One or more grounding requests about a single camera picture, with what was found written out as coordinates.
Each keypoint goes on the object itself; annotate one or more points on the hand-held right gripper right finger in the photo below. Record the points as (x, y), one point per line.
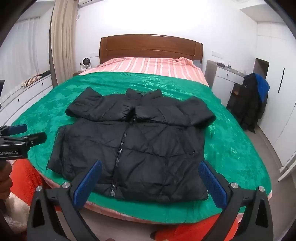
(211, 183)

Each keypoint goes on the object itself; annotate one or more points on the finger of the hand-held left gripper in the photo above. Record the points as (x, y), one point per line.
(18, 128)
(38, 138)

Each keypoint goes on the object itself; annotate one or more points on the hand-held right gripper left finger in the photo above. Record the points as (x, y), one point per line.
(89, 183)

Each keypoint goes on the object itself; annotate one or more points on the black puffer jacket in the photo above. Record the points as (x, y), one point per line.
(150, 150)

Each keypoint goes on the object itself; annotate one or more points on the person's left hand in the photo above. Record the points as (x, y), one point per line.
(5, 183)

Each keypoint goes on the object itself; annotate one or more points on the white drawer cabinet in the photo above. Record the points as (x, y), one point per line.
(27, 99)

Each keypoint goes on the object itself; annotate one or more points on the green floral blanket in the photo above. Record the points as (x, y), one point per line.
(231, 150)

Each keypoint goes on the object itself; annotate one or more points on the striped cushion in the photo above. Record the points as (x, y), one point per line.
(31, 81)

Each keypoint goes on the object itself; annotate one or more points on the white fuzzy cloth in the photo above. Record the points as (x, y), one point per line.
(17, 213)

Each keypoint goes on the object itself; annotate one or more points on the dark cloth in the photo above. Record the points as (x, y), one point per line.
(45, 73)

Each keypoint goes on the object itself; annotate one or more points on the wooden nightstand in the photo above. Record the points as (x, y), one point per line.
(78, 73)

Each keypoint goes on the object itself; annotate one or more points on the white sheer curtain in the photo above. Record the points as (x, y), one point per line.
(23, 46)

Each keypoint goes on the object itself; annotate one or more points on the black coat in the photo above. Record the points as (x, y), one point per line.
(248, 104)

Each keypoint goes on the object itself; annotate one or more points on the small white fan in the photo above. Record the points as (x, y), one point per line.
(85, 63)

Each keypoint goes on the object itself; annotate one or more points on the beige curtain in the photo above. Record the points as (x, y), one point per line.
(62, 46)

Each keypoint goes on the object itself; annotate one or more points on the white wardrobe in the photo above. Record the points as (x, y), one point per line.
(282, 104)

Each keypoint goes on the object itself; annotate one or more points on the white desk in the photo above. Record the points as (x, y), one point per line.
(222, 76)

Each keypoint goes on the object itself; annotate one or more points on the blue garment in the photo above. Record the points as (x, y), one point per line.
(262, 88)

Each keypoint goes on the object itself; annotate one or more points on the pink striped bedsheet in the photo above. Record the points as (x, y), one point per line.
(150, 66)

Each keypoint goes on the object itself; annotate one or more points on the white air conditioner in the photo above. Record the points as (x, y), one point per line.
(86, 2)

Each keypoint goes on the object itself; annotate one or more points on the wooden headboard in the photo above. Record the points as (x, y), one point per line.
(150, 46)

